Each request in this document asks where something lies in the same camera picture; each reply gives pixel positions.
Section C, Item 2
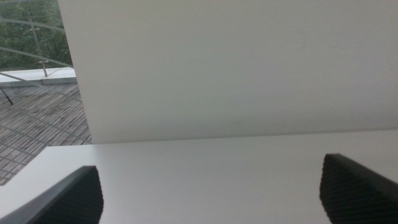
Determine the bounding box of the white concrete ledge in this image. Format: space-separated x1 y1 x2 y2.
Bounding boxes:
0 67 78 88

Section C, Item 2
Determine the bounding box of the thin dark pole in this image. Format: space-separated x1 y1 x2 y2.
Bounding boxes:
0 86 14 106

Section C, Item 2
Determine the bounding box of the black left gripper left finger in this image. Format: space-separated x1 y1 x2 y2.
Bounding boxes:
0 165 104 224

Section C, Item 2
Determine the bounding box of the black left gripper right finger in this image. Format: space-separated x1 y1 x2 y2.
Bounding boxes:
319 153 398 224

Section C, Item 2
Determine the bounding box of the white backdrop board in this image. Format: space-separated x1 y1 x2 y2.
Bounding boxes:
57 0 398 145

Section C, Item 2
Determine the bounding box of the metal handrail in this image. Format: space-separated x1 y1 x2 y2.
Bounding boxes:
0 0 93 147

